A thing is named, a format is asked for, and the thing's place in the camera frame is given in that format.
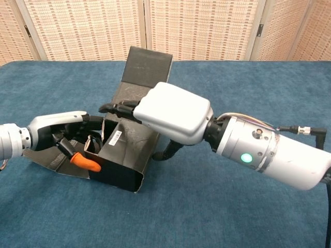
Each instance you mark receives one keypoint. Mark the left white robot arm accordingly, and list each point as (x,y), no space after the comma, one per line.
(11,142)

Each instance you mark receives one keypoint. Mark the blue felt table mat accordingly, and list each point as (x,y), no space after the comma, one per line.
(232,219)

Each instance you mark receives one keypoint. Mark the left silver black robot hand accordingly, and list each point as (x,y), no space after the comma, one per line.
(57,120)

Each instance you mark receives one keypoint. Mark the bamboo folding screen panel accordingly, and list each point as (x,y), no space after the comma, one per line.
(279,28)
(90,28)
(13,33)
(201,28)
(318,33)

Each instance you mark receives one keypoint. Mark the black foldable cardboard box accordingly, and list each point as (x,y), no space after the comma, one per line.
(129,144)

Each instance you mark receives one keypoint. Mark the black screen hinge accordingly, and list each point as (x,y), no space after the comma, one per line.
(26,29)
(260,28)

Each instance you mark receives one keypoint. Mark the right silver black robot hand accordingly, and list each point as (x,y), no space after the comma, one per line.
(175,113)

